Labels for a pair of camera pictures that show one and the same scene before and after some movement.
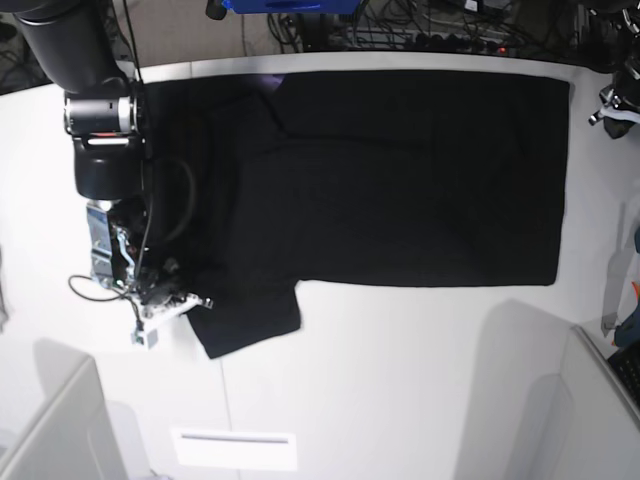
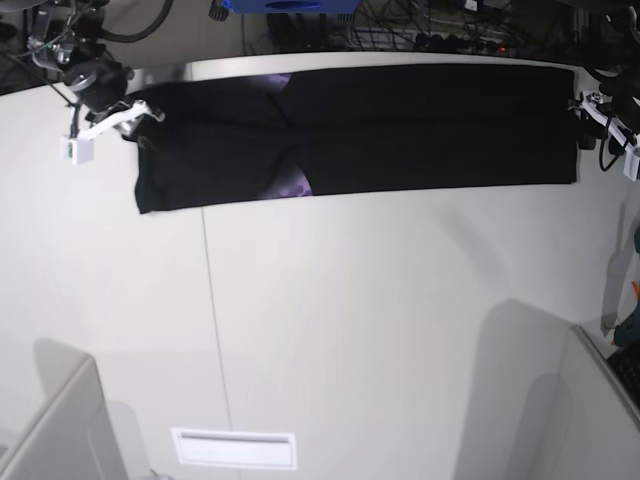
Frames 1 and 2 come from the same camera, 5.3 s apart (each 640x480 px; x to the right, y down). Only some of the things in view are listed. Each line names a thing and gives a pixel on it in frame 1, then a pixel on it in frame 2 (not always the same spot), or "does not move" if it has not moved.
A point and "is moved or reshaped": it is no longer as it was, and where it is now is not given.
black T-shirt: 257,181 is moved or reshaped
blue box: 291,6 does not move
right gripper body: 617,117 -> 590,129
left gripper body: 156,285 -> 99,83
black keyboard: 626,362 does not move
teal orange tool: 629,331 does not move
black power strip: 455,42 does not move
